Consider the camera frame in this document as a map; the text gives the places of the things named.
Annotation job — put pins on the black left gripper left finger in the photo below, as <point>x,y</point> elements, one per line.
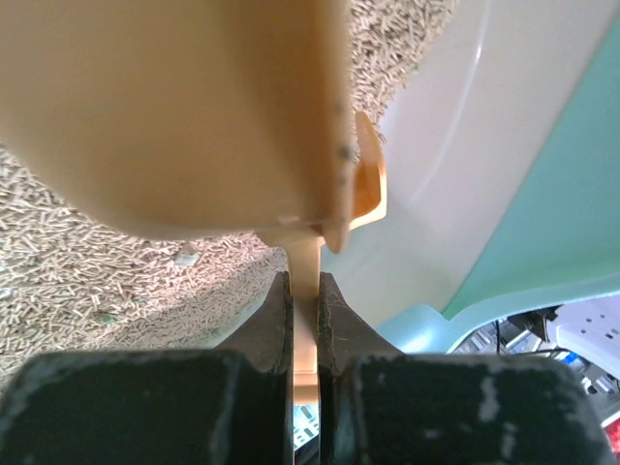
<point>231,404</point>

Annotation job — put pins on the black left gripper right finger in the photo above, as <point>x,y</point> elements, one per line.
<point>381,406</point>

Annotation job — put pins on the light blue litter box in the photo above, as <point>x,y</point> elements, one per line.
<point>502,158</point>

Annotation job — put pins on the orange litter scoop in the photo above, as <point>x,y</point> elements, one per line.
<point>176,119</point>

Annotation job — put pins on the beige cat litter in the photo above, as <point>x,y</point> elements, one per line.
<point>68,282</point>

